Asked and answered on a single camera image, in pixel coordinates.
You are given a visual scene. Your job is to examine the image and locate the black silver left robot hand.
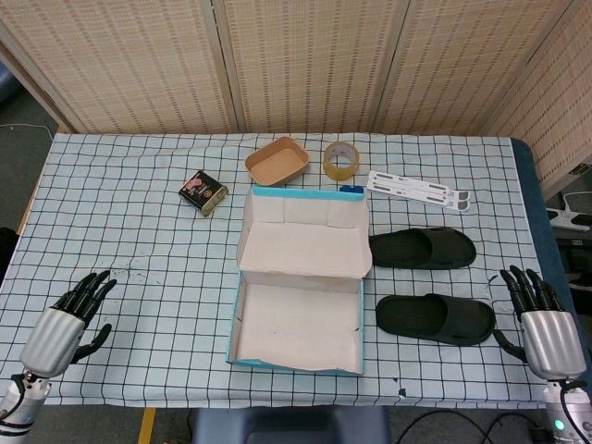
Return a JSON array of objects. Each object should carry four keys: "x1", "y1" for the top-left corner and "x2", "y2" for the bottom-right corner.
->
[{"x1": 18, "y1": 269, "x2": 118, "y2": 378}]

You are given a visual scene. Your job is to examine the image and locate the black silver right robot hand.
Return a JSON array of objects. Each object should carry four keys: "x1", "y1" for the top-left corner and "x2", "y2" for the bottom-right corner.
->
[{"x1": 491, "y1": 265, "x2": 587, "y2": 383}]

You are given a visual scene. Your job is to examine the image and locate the black rubber slipper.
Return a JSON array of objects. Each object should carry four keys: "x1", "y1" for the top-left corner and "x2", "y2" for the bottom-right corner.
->
[
  {"x1": 375, "y1": 292, "x2": 497, "y2": 347},
  {"x1": 368, "y1": 226, "x2": 477, "y2": 271}
]

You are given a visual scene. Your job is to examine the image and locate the blue cardboard shoe box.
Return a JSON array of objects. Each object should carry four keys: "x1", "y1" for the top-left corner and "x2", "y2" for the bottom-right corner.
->
[{"x1": 225, "y1": 185, "x2": 374, "y2": 376}]

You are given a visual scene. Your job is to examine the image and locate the black floor equipment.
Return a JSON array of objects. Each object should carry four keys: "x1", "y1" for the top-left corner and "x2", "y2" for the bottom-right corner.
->
[{"x1": 554, "y1": 230, "x2": 592, "y2": 290}]

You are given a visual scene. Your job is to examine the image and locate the white chair base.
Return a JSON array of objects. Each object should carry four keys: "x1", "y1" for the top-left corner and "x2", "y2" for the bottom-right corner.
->
[{"x1": 545, "y1": 189, "x2": 592, "y2": 232}]

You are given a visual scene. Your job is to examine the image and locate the light blue checked tablecloth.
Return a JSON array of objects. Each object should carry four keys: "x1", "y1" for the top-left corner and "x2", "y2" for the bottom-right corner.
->
[{"x1": 0, "y1": 131, "x2": 577, "y2": 411}]

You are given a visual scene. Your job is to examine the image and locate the blue padded table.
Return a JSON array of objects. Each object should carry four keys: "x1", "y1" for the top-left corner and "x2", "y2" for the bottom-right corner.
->
[{"x1": 511, "y1": 137, "x2": 592, "y2": 399}]

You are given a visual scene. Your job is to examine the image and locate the black rectangular tin can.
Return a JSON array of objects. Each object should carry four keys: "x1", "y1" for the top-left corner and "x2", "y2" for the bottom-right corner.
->
[{"x1": 178, "y1": 169, "x2": 229, "y2": 217}]

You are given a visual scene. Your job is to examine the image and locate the white folded cardboard strips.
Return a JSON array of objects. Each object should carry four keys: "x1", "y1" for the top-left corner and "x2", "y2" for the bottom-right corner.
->
[{"x1": 365, "y1": 169, "x2": 473, "y2": 214}]

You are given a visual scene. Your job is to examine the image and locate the dark blue seat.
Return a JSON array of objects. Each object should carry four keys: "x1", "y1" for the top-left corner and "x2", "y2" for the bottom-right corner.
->
[{"x1": 191, "y1": 406, "x2": 392, "y2": 444}]

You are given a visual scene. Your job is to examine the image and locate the yellowish packing tape roll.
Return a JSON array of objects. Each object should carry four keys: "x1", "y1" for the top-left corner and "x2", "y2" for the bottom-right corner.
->
[{"x1": 322, "y1": 141, "x2": 361, "y2": 182}]

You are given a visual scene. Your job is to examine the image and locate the bamboo folding screen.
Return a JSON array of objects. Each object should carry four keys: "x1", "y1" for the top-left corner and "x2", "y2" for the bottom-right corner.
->
[{"x1": 0, "y1": 0, "x2": 592, "y2": 198}]

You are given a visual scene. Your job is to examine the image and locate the brown paper bowl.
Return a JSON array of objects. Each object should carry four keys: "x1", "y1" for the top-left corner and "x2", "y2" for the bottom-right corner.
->
[{"x1": 244, "y1": 136, "x2": 310, "y2": 188}]

